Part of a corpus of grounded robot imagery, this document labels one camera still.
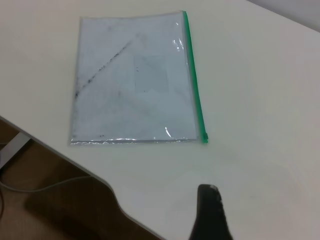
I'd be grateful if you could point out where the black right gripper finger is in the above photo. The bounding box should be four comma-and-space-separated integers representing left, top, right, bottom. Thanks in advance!
188, 184, 234, 240

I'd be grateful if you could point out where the clear plastic zip bag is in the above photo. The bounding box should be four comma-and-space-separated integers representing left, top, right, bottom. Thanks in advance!
66, 9, 210, 149

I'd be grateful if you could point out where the white metal table leg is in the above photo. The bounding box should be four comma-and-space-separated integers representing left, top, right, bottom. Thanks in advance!
0, 131, 33, 171

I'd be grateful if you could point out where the grey floor cable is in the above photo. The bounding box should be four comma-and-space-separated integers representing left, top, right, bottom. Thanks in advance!
0, 174, 94, 194

